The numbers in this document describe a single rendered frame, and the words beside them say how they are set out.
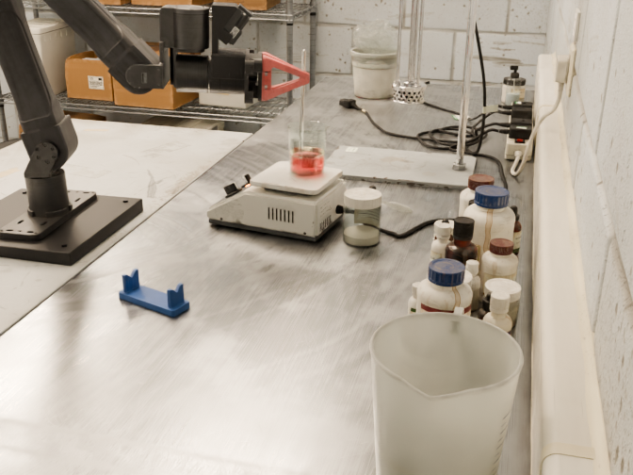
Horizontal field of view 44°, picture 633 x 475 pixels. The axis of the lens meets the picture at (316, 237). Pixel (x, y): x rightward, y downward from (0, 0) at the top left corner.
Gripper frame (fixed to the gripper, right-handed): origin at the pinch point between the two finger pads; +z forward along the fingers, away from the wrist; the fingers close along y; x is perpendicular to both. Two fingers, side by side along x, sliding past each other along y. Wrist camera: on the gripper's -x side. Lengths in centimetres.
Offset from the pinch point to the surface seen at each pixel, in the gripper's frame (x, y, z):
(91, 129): 27, 62, -46
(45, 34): 34, 244, -101
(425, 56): 34, 228, 68
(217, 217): 23.4, -0.3, -13.3
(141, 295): 24.5, -26.7, -22.0
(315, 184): 15.7, -4.6, 2.2
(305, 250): 24.6, -10.4, 0.8
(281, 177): 16.0, -1.2, -3.0
